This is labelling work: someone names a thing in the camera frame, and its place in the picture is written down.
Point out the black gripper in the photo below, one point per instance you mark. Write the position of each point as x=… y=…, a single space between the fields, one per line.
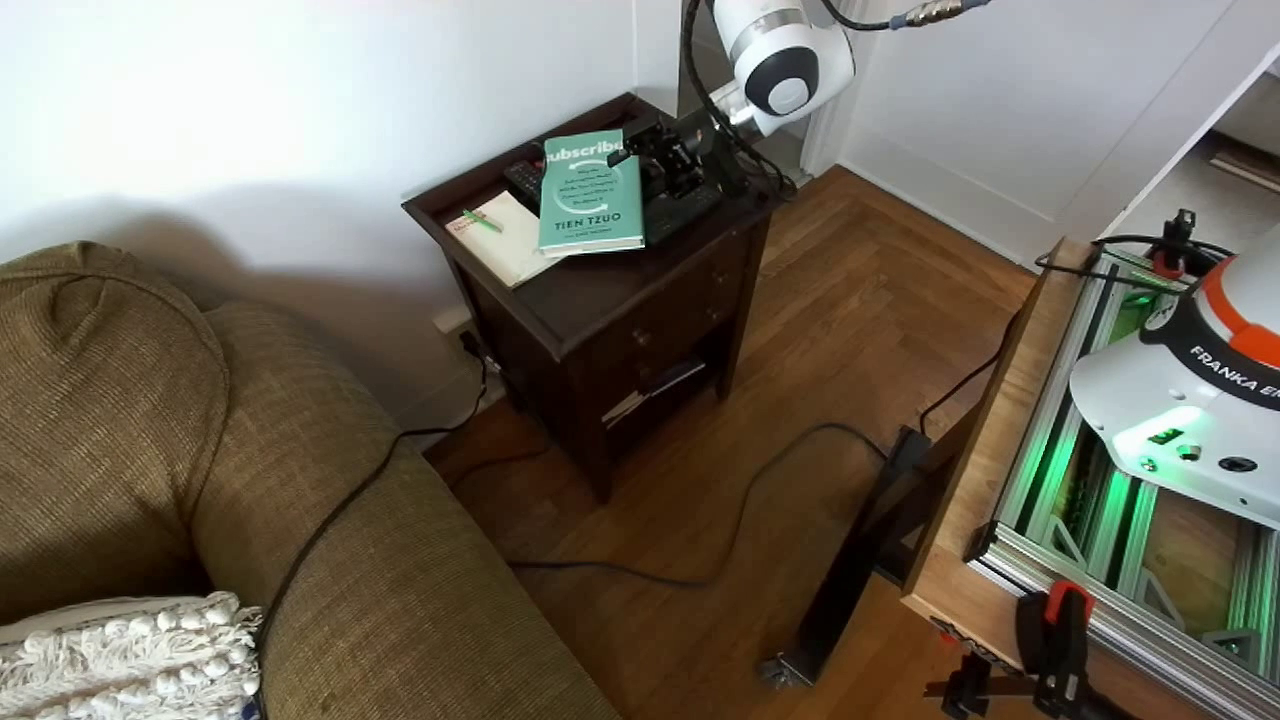
x=682 y=174

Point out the green paperback book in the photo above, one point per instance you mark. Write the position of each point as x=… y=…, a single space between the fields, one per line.
x=588 y=192

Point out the cream notepad with pen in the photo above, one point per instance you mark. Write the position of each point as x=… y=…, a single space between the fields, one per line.
x=505 y=238

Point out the dark wooden side table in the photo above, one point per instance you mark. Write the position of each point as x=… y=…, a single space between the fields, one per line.
x=602 y=350

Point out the wooden robot mounting table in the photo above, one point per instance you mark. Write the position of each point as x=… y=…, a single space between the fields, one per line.
x=1186 y=598

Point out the olive brown sofa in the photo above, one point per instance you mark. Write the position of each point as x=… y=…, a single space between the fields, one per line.
x=171 y=446

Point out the white textured throw pillow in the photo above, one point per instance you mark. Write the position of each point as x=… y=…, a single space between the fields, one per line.
x=135 y=659

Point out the black clamp with orange handle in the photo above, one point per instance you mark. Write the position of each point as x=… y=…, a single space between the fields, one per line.
x=1055 y=660

